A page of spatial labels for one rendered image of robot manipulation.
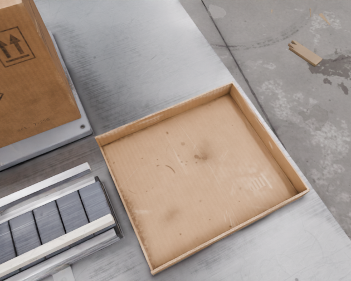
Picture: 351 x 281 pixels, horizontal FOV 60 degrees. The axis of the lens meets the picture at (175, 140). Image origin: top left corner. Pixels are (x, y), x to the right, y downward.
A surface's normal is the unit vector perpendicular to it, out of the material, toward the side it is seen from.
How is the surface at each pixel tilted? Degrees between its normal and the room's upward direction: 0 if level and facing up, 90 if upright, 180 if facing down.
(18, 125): 90
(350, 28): 0
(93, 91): 0
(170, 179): 0
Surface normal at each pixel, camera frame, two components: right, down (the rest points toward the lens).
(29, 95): 0.43, 0.81
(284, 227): 0.01, -0.45
